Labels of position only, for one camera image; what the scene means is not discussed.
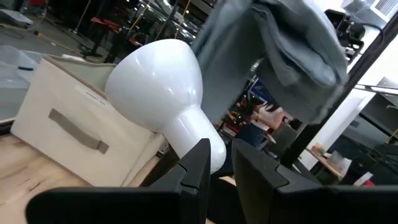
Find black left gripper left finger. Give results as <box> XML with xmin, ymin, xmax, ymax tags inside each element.
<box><xmin>25</xmin><ymin>138</ymin><xmax>212</xmax><ymax>224</ymax></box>

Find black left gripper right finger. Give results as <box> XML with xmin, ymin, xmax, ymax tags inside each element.
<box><xmin>231</xmin><ymin>138</ymin><xmax>398</xmax><ymax>224</ymax></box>

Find light blue jeans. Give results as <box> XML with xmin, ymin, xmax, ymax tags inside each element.
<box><xmin>190</xmin><ymin>0</ymin><xmax>349</xmax><ymax>125</ymax></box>

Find wooden side table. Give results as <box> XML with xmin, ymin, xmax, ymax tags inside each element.
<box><xmin>306</xmin><ymin>144</ymin><xmax>352</xmax><ymax>181</ymax></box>

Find beige fabric storage box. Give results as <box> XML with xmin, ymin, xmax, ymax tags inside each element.
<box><xmin>10</xmin><ymin>54</ymin><xmax>169</xmax><ymax>188</ymax></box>

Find black cabinet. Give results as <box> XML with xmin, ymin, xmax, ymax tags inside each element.
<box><xmin>340</xmin><ymin>93</ymin><xmax>398</xmax><ymax>187</ymax></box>

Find person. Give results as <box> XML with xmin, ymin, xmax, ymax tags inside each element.
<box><xmin>239</xmin><ymin>101</ymin><xmax>289</xmax><ymax>149</ymax></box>

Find white desk lamp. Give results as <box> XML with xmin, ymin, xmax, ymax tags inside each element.
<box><xmin>104</xmin><ymin>38</ymin><xmax>227</xmax><ymax>174</ymax></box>

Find clear plastic storage bin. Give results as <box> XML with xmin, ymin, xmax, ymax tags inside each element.
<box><xmin>0</xmin><ymin>45</ymin><xmax>44</xmax><ymax>122</ymax></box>

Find black metal frame strut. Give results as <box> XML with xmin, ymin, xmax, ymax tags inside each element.
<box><xmin>279</xmin><ymin>18</ymin><xmax>398</xmax><ymax>169</ymax></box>

